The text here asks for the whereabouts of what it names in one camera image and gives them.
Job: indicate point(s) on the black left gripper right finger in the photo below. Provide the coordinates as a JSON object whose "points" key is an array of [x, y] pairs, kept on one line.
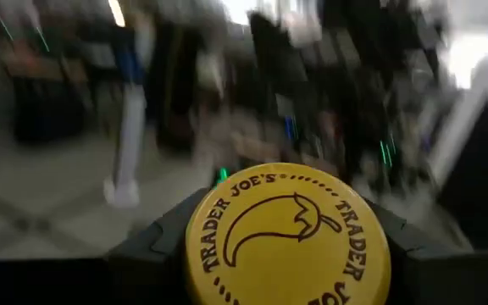
{"points": [[439, 279]]}

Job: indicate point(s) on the white tower fan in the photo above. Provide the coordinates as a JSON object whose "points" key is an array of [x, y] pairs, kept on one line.
{"points": [[131, 127]]}

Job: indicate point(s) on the yellow-lid spice jar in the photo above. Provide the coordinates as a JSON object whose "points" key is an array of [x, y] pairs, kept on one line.
{"points": [[286, 241]]}

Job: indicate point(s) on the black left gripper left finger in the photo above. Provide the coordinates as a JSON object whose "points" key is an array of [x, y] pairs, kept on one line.
{"points": [[142, 275]]}

